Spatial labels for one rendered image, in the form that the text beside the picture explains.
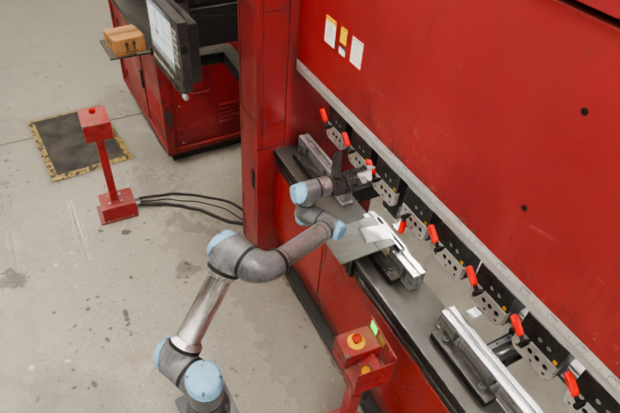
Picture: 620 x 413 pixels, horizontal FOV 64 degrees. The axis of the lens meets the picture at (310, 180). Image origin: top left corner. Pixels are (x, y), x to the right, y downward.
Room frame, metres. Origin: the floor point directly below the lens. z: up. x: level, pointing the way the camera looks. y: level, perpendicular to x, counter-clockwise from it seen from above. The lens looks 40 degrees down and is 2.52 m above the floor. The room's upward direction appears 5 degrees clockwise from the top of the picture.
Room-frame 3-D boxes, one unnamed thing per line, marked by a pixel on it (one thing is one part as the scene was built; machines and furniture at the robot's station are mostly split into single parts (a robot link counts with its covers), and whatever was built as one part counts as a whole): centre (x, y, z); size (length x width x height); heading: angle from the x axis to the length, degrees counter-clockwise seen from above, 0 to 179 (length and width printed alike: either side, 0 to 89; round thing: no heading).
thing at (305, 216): (1.39, 0.00, 1.17); 0.11 x 0.08 x 0.11; 55
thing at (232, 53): (2.50, 0.55, 1.17); 0.40 x 0.24 x 0.07; 31
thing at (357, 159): (1.71, -0.23, 1.26); 0.15 x 0.09 x 0.17; 31
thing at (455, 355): (0.97, -0.60, 0.89); 0.30 x 0.05 x 0.03; 31
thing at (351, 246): (1.44, -0.22, 1.00); 0.26 x 0.18 x 0.01; 121
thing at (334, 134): (1.88, -0.13, 1.26); 0.15 x 0.09 x 0.17; 31
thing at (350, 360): (1.06, -0.27, 0.75); 0.20 x 0.16 x 0.18; 26
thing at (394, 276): (1.45, -0.32, 0.89); 0.30 x 0.05 x 0.03; 31
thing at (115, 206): (2.44, 1.33, 0.41); 0.25 x 0.20 x 0.83; 121
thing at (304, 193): (1.40, 0.01, 1.27); 0.11 x 0.08 x 0.09; 121
